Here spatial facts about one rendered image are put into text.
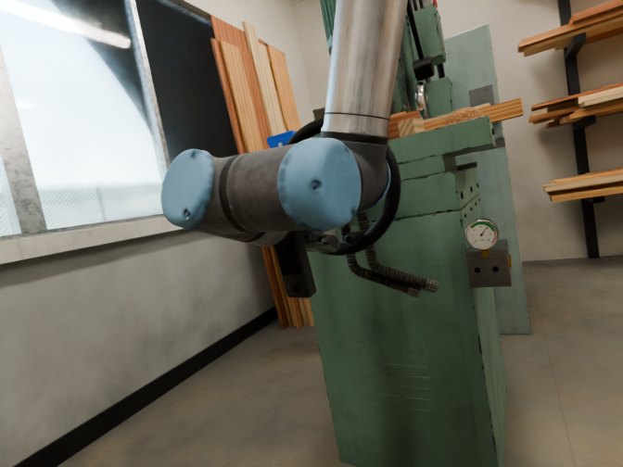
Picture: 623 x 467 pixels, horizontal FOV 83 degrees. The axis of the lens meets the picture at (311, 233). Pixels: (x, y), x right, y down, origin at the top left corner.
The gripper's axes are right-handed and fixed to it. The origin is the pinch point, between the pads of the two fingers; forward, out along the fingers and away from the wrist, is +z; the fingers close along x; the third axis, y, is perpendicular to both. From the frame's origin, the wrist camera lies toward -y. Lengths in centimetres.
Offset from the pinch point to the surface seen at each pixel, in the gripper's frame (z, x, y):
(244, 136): 98, 114, 99
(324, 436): 55, 33, -53
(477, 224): 17.0, -24.7, 5.4
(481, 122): 15.8, -27.7, 26.8
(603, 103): 192, -84, 108
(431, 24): 35, -17, 72
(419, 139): 15.9, -14.7, 26.6
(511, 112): 30, -34, 34
